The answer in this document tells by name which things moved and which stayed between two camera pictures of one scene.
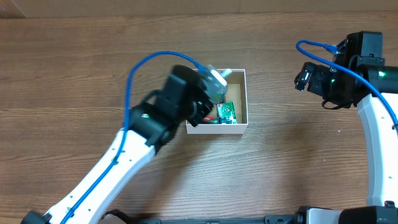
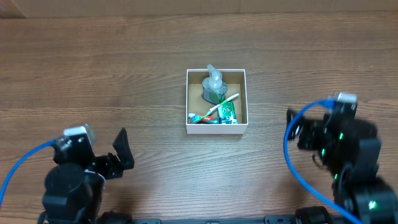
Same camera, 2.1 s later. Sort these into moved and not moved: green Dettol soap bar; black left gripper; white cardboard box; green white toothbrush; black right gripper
Moved: black left gripper; green white toothbrush; black right gripper
Not moved: green Dettol soap bar; white cardboard box
